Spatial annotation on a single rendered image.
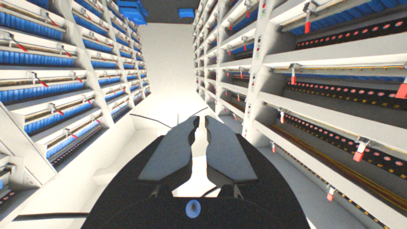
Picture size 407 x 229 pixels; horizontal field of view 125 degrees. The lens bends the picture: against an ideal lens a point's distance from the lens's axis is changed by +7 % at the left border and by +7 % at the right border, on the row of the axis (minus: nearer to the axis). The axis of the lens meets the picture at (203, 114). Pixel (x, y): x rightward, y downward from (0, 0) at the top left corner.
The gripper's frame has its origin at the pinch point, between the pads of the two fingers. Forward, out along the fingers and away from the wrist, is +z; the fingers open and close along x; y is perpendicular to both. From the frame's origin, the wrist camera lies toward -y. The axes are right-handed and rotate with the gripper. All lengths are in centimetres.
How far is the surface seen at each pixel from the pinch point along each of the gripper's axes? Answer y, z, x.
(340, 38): -12, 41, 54
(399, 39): -8.6, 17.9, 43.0
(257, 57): -6, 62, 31
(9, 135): 24, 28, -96
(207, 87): 41, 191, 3
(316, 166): 32, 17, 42
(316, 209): 56, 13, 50
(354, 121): 10.9, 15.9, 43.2
